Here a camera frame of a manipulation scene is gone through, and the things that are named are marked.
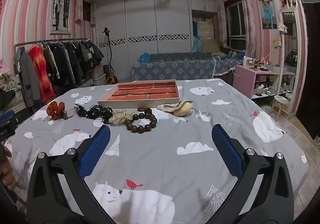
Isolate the white sliding door wardrobe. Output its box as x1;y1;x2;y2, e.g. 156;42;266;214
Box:
96;0;193;84

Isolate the pile of plush toys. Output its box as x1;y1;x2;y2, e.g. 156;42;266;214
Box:
226;50;247;60

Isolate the pink shelf cabinet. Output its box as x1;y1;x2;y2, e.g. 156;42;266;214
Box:
234;65;295;100

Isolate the row of dark hanging clothes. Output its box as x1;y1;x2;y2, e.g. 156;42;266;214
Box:
41;40;105;85

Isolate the pink storage box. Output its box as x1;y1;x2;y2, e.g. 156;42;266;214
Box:
91;65;104;78

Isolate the orange scrunchie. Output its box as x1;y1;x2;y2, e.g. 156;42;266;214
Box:
46;101;66;121

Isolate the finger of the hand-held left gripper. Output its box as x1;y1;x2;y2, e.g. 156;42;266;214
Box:
0;110;15;127

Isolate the bed with blue patterned cover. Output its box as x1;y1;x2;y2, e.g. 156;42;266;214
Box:
130;52;244;82

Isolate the white tray with brick lining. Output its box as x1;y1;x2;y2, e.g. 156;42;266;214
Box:
97;80;181;109

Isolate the cream fluffy scrunchie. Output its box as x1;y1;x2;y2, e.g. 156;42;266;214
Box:
110;110;134;126

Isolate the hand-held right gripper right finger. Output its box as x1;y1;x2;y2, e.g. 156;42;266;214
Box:
204;124;295;224

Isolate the stack of beige bedding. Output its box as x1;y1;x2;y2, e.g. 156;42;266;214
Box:
197;20;215;40

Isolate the blue hanging garment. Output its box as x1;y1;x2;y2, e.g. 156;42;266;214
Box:
192;21;203;53

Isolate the white framed standing mirror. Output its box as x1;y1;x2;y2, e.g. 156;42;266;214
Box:
276;9;304;114

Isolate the orange fleece coat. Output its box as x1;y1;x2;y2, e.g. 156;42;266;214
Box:
28;45;56;105

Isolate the white storage box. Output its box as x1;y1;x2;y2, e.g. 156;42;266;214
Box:
92;75;106;86

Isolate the pink floral curtain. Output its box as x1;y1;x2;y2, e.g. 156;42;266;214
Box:
239;0;257;51
216;0;228;47

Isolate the white overhead cabinet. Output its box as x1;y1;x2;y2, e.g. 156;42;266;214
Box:
190;0;217;13

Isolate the grey patterned lace cloth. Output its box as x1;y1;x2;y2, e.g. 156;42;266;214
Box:
0;89;34;114

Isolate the large wooden bead bracelet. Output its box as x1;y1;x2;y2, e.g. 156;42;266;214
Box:
125;112;158;133

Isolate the grey coat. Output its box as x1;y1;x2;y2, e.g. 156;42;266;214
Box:
18;48;42;110

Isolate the beige fabric hair clip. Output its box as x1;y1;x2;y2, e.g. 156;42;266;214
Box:
157;100;187;112

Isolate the yellow plush hair clip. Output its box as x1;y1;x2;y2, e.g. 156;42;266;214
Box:
174;102;193;116

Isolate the bundle of black hair ties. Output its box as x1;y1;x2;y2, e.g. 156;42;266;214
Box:
86;105;113;121

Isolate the framed wedding photo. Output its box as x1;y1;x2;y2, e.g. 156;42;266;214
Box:
50;0;73;35

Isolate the tan cushion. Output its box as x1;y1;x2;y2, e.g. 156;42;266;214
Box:
202;39;220;53

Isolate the window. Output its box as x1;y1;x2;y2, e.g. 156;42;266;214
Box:
225;2;247;46

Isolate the garment steamer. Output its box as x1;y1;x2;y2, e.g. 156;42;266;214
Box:
102;27;118;85

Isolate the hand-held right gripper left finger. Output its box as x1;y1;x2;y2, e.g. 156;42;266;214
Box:
27;124;117;224

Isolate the framed couple photo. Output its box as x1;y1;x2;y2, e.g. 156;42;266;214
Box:
258;0;277;30

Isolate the person's left hand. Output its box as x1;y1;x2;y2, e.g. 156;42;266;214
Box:
0;144;12;191

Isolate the pile of light clothes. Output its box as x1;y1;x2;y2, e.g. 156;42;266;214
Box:
0;59;20;92

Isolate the short pink curtain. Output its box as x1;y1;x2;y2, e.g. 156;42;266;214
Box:
76;0;84;22

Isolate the white stool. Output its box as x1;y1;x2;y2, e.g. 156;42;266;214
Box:
271;95;292;121

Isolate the metal clothes rack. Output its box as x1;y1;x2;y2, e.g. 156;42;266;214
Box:
14;38;88;70

